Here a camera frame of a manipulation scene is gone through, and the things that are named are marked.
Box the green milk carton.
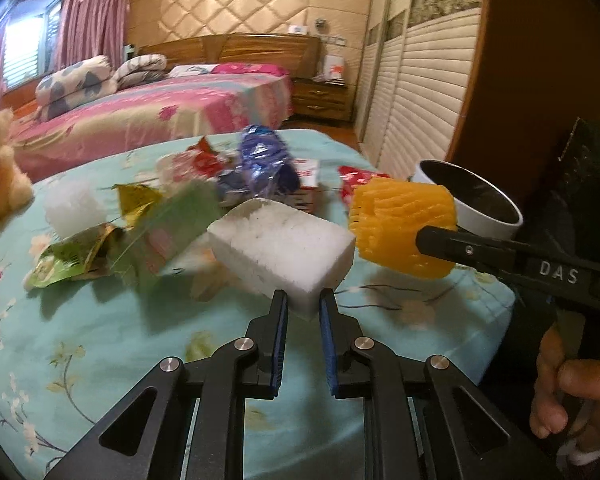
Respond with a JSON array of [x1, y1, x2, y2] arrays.
[[109, 181, 222, 292]]

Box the blue plastic wrapper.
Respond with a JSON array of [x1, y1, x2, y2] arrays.
[[216, 125, 301, 204]]

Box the wooden headboard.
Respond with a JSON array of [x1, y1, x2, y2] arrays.
[[136, 34, 322, 79]]

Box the folded patterned quilt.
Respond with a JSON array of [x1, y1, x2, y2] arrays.
[[35, 55, 118, 122]]

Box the white foam block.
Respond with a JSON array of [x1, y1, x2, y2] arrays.
[[207, 198, 355, 320]]

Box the wooden nightstand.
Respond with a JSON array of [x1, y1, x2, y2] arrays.
[[291, 78, 351, 122]]

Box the pink curtain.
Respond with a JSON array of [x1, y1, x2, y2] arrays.
[[53, 0, 129, 70]]

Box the red snack wrapper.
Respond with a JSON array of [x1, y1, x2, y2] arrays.
[[338, 166, 388, 208]]

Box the white louvered wardrobe doors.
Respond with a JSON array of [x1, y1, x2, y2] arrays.
[[354, 0, 482, 178]]

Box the teal floral bedsheet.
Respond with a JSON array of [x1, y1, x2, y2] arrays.
[[0, 140, 515, 479]]

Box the white round trash bin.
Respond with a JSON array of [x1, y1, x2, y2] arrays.
[[412, 159, 524, 240]]

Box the red blue snack bag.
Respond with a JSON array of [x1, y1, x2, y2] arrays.
[[155, 136, 237, 193]]

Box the gold crumpled wrapper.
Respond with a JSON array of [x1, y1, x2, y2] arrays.
[[114, 184, 164, 228]]

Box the small white foam piece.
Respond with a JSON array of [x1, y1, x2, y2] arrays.
[[44, 179, 106, 238]]

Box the pink pillow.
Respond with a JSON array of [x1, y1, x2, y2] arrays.
[[211, 63, 289, 77]]

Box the bare right hand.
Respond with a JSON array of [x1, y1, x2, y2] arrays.
[[530, 327, 600, 452]]

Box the window with blinds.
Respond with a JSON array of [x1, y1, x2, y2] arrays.
[[3, 0, 62, 90]]

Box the folded grey white quilt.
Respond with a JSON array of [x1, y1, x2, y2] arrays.
[[112, 54, 166, 90]]

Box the pink floral bed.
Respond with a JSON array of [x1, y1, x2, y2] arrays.
[[9, 73, 291, 182]]

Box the brown wooden door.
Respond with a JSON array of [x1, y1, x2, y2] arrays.
[[448, 0, 600, 194]]

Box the red white milk carton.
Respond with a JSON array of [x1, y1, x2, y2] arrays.
[[282, 158, 320, 214]]

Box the green spout pouch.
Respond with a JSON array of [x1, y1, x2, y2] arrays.
[[23, 223, 124, 290]]

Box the white bag on nightstand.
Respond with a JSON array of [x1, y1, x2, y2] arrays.
[[322, 54, 346, 84]]

